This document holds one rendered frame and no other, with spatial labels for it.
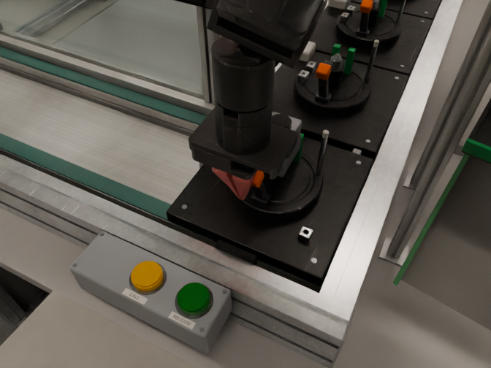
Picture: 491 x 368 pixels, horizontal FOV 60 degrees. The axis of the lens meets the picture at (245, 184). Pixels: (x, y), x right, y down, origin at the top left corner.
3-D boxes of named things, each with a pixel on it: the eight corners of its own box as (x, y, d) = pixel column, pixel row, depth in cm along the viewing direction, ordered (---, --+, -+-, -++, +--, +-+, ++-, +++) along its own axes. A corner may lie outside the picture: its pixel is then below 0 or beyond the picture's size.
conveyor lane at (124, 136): (313, 315, 63) (322, 282, 55) (-72, 139, 87) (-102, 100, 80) (367, 184, 79) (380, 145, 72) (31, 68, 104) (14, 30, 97)
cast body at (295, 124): (283, 178, 58) (286, 140, 53) (253, 167, 59) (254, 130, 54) (305, 140, 63) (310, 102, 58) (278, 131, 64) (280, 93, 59)
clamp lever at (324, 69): (326, 101, 74) (326, 74, 67) (316, 97, 75) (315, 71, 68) (334, 84, 75) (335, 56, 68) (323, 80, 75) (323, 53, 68)
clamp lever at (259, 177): (264, 204, 59) (256, 184, 52) (251, 198, 60) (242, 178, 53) (275, 181, 60) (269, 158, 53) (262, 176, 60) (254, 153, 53)
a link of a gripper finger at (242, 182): (222, 165, 56) (219, 109, 49) (272, 183, 54) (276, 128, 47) (196, 201, 52) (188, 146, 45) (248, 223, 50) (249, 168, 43)
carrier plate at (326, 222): (321, 286, 56) (323, 278, 54) (166, 220, 63) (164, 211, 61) (371, 167, 70) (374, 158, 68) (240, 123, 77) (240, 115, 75)
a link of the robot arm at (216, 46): (201, 50, 35) (268, 60, 34) (225, 11, 40) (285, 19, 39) (206, 115, 40) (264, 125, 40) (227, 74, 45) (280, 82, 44)
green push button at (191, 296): (200, 323, 52) (199, 317, 51) (172, 309, 53) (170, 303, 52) (215, 296, 55) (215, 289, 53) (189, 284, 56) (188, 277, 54)
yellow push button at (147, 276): (153, 300, 54) (150, 293, 53) (127, 287, 55) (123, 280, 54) (170, 274, 57) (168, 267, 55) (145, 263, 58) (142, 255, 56)
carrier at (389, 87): (373, 161, 71) (393, 101, 61) (244, 119, 78) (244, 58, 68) (406, 83, 85) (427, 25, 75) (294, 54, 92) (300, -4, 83)
